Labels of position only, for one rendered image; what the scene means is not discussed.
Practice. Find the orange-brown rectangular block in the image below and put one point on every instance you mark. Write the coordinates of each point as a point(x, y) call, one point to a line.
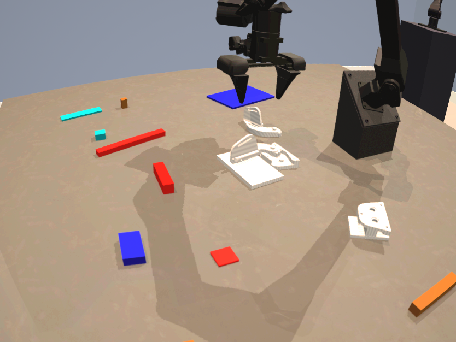
point(123, 102)

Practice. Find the cyan flat rectangular plate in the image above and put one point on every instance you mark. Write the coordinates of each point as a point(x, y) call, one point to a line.
point(81, 114)

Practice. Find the long red bar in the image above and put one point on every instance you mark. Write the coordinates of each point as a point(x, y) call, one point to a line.
point(130, 142)

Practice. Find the red flat square plate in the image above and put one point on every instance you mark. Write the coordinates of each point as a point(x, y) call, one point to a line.
point(224, 256)

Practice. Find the small cyan cube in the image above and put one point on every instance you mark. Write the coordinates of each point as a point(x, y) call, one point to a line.
point(100, 135)

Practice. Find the orange rectangular bar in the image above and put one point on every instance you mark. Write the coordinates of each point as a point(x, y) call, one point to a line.
point(431, 296)

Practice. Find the red rectangular block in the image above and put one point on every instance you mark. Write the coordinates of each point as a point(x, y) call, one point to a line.
point(163, 177)

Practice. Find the blue rectangular block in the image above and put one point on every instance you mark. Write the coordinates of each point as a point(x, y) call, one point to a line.
point(131, 248)

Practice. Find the blue flat square plate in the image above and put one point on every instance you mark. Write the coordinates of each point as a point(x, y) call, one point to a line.
point(229, 98)

